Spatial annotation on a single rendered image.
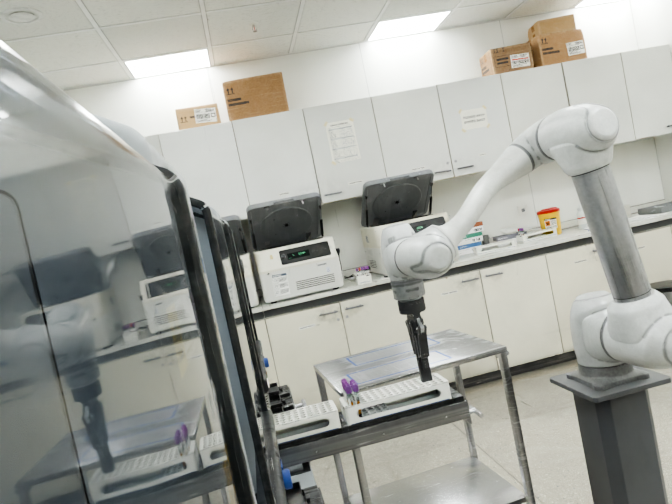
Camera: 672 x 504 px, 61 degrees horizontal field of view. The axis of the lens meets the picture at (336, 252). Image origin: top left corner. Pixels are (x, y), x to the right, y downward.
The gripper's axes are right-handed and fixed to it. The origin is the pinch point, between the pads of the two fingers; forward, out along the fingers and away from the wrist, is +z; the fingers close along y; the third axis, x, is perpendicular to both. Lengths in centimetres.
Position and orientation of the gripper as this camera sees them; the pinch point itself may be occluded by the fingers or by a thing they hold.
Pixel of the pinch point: (424, 368)
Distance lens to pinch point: 166.3
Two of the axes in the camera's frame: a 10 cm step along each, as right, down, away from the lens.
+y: 1.6, 0.2, -9.9
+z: 2.0, 9.8, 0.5
